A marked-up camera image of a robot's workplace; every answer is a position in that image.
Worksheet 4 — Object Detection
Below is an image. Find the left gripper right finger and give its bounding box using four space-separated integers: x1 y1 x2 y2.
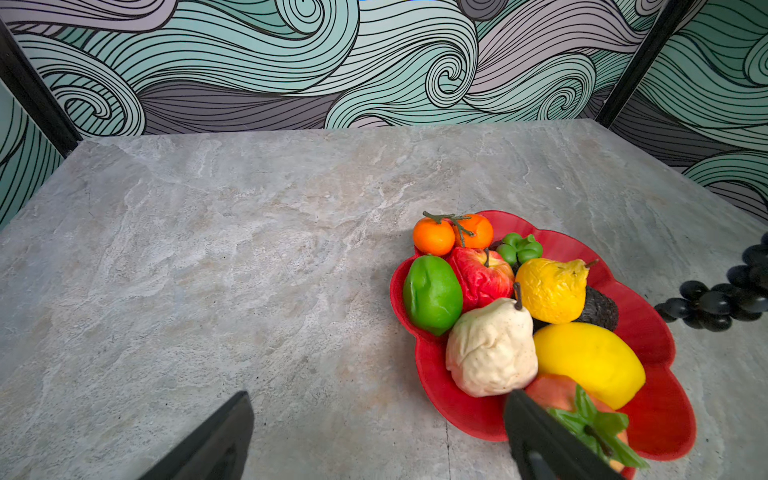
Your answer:
503 390 622 480

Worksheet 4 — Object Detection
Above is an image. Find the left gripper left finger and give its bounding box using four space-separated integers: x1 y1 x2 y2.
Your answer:
140 391 254 480

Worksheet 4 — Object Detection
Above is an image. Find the red fake strawberry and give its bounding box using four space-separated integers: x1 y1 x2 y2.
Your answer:
525 374 649 473

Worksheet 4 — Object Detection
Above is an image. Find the yellow fake lemon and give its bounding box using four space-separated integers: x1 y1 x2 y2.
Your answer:
533 322 646 410

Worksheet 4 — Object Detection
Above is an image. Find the beige fake pear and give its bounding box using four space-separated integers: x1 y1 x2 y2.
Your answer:
445 298 539 398

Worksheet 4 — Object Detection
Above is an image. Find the dark fake avocado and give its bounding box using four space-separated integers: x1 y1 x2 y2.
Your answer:
576 286 619 331

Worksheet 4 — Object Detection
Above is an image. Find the small yellow fake pear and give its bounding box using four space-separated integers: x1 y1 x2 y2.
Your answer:
516 258 598 325

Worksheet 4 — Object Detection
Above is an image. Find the red fake apple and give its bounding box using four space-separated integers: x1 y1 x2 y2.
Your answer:
448 247 515 313

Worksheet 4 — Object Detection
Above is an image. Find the green fake lime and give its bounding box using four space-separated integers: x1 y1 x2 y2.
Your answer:
403 255 463 336

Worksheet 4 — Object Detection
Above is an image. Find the orange fake tangerine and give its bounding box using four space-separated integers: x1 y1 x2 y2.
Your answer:
412 217 455 256
453 214 494 249

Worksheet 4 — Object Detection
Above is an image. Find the dark fake grape bunch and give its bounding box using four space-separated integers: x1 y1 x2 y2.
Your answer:
655 233 767 332

